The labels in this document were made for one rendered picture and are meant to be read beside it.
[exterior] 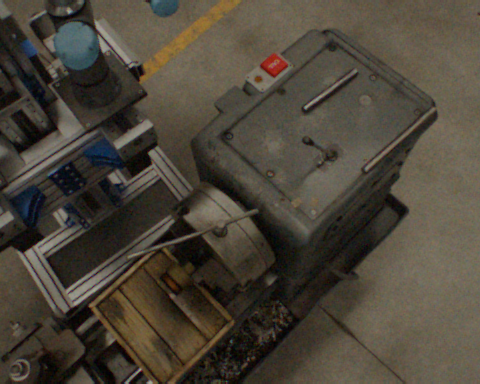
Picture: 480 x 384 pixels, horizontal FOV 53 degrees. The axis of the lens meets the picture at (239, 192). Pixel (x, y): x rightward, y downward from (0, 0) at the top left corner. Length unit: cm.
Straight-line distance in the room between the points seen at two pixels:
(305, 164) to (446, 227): 153
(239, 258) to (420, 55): 225
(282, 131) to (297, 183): 16
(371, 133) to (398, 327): 135
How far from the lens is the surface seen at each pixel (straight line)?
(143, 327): 160
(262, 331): 186
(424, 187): 280
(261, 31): 324
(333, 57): 152
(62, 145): 167
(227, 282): 135
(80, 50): 144
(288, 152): 133
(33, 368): 141
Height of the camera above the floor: 243
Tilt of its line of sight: 67 degrees down
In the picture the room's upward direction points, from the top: 6 degrees counter-clockwise
